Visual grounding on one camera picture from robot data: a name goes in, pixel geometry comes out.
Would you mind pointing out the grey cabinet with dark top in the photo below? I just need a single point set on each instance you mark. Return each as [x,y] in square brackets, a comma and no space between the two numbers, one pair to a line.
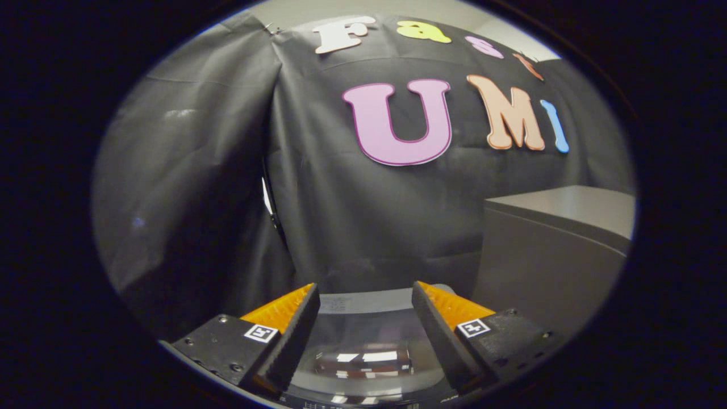
[539,255]

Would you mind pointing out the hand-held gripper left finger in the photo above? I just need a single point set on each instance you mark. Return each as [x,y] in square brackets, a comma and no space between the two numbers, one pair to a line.
[294,341]

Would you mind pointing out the grey washing machine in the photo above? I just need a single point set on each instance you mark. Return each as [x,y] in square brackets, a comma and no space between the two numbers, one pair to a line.
[369,300]

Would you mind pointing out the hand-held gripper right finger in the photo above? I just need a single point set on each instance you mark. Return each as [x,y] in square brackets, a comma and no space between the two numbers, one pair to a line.
[437,335]

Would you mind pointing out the black backdrop cloth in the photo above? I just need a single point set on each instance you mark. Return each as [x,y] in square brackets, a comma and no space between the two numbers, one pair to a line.
[199,170]

